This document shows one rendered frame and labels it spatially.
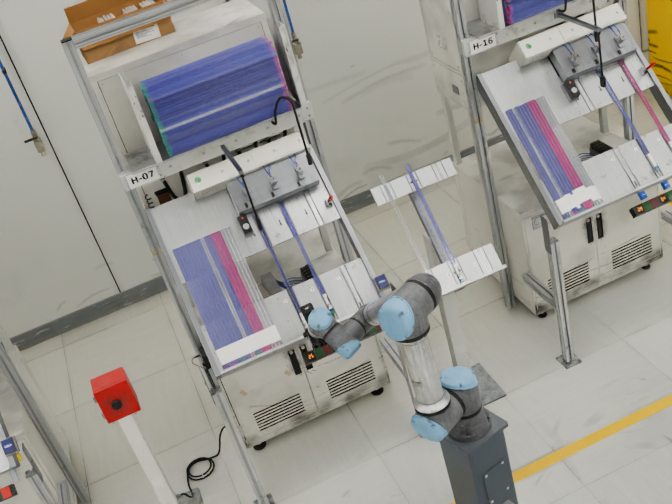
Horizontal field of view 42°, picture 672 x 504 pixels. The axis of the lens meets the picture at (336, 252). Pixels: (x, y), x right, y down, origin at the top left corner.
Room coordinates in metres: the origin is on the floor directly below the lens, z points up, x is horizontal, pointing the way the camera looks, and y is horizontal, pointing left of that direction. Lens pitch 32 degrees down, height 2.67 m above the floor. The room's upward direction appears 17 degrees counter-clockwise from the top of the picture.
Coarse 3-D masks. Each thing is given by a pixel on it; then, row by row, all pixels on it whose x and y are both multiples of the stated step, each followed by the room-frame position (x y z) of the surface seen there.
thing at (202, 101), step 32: (192, 64) 3.19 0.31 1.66; (224, 64) 3.12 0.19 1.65; (256, 64) 3.14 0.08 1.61; (160, 96) 3.06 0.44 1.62; (192, 96) 3.09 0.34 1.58; (224, 96) 3.11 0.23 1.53; (256, 96) 3.13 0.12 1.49; (288, 96) 3.16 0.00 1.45; (160, 128) 3.05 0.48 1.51; (192, 128) 3.08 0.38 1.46; (224, 128) 3.10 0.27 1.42
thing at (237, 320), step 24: (216, 240) 2.97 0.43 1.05; (192, 264) 2.90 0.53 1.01; (216, 264) 2.89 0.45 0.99; (240, 264) 2.88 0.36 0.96; (192, 288) 2.83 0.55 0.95; (216, 288) 2.82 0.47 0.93; (240, 288) 2.81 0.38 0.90; (216, 312) 2.75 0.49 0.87; (240, 312) 2.74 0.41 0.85; (264, 312) 2.73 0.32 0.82; (216, 336) 2.68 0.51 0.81; (240, 336) 2.67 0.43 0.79; (264, 336) 2.67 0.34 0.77; (240, 360) 2.61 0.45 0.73
